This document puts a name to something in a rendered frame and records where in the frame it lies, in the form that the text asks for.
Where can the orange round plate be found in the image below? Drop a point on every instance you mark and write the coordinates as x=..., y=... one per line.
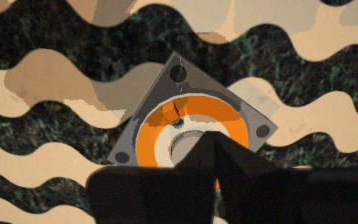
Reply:
x=199, y=111

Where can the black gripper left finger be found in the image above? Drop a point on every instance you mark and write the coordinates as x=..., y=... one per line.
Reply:
x=182, y=194

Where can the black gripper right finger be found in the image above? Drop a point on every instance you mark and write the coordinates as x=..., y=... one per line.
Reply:
x=256, y=191

